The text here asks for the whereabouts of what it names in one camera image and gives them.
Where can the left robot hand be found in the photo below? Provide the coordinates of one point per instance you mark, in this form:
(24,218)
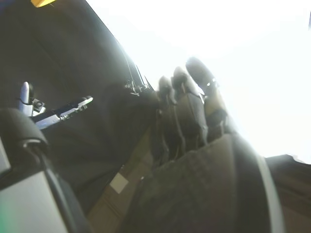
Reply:
(199,189)

